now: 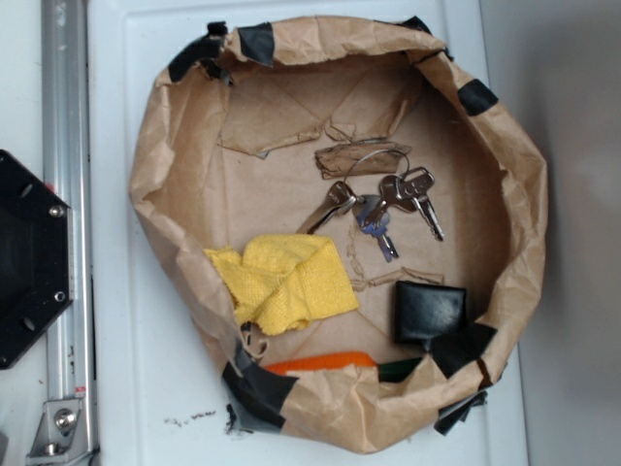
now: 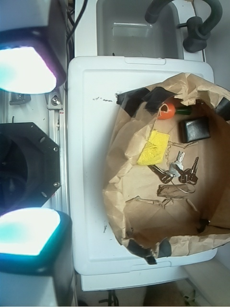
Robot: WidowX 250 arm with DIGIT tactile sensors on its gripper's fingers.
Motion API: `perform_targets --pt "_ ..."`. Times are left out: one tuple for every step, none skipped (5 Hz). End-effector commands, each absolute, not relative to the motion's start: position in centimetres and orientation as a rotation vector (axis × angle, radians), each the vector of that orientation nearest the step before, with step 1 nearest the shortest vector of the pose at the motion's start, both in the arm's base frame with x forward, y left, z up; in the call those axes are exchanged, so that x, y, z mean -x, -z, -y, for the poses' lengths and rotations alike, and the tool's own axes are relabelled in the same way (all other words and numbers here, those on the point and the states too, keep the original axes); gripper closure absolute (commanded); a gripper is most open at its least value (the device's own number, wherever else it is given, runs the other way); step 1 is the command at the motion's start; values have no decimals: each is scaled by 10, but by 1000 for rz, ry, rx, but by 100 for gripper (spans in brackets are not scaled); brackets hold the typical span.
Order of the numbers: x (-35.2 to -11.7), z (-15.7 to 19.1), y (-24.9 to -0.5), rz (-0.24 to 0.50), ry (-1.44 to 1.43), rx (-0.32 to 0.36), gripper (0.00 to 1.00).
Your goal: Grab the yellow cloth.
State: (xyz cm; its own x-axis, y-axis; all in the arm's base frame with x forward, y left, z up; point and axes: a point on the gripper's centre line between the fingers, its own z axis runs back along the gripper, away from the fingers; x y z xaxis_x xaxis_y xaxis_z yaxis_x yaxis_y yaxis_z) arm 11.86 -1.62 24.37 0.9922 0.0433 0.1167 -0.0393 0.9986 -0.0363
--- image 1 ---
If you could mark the yellow cloth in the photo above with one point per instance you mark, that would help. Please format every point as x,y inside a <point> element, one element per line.
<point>284,282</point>

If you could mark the long silver key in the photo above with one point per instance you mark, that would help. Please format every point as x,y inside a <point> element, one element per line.
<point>339,200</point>

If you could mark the brown paper bag bin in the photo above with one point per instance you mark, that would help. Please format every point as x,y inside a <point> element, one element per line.
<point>245,132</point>

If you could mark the blue-tinted silver key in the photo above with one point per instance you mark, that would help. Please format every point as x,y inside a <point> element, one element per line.
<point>377,229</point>

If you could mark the silver key with round head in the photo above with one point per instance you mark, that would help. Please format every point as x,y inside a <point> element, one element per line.
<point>390,196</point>

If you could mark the silver key with square head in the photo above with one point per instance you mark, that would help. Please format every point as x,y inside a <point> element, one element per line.
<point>415,185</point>

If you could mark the black square leather pouch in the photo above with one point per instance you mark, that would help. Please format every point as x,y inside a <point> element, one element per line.
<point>423,311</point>

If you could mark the orange plush carrot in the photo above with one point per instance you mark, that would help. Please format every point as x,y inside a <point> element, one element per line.
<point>390,372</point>

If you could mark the white plastic tray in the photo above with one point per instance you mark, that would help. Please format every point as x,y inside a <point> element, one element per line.
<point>160,398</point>

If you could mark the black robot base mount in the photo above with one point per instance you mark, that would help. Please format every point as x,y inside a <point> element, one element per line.
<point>35,266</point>

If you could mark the aluminium extrusion rail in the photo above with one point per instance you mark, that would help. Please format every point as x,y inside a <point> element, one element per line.
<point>72,389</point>

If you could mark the metal corner bracket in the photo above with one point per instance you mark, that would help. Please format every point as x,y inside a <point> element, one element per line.
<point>61,435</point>

